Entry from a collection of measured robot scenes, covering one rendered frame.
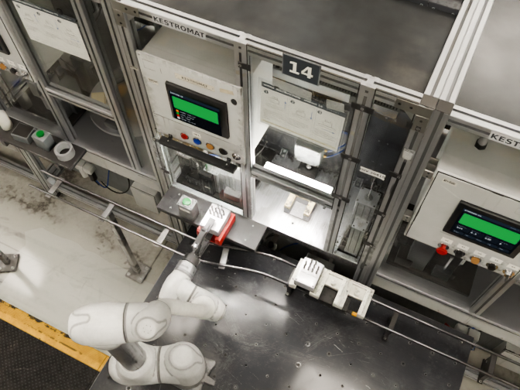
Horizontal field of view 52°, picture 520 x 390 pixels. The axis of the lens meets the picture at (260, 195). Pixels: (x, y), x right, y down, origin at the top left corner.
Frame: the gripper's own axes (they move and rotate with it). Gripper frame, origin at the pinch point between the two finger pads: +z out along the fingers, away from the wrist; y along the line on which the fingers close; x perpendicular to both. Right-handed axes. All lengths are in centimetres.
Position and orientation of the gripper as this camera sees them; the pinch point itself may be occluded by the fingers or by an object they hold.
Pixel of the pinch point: (210, 227)
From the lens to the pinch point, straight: 249.4
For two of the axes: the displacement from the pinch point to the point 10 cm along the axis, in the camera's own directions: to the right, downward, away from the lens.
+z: 4.4, -7.8, 4.4
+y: 0.1, -4.9, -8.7
